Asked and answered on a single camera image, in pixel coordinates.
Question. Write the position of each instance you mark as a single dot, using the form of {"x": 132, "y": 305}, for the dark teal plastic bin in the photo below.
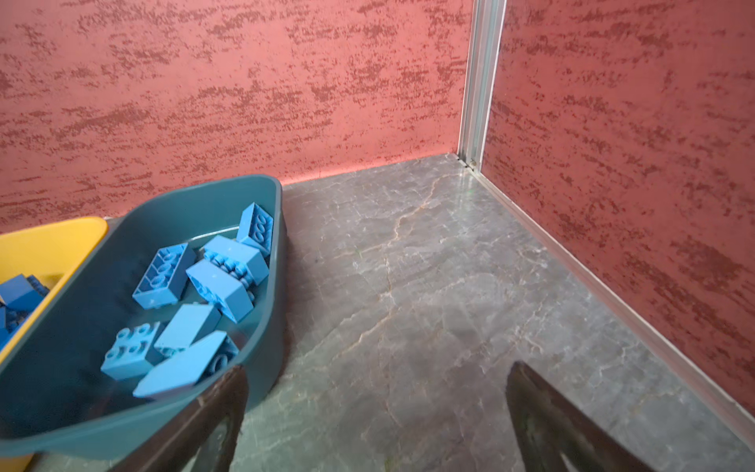
{"x": 68, "y": 387}

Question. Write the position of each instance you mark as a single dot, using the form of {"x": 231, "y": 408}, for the light blue small lego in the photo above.
{"x": 256, "y": 229}

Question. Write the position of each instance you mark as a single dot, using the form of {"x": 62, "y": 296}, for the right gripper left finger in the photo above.
{"x": 204, "y": 433}

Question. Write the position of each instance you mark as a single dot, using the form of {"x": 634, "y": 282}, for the light blue hollow lego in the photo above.
{"x": 222, "y": 290}

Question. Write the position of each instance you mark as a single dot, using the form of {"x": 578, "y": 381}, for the right aluminium corner post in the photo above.
{"x": 485, "y": 41}

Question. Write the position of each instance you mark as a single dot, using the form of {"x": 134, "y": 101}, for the yellow plastic bin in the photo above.
{"x": 49, "y": 254}

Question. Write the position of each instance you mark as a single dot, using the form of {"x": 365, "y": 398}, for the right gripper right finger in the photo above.
{"x": 552, "y": 432}

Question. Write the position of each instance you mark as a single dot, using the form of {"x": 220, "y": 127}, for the light blue sloped lego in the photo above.
{"x": 202, "y": 359}

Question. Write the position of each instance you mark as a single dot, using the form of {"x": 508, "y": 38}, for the light blue long lego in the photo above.
{"x": 244, "y": 263}

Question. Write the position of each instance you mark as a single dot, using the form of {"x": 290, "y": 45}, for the dark blue lego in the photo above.
{"x": 20, "y": 292}

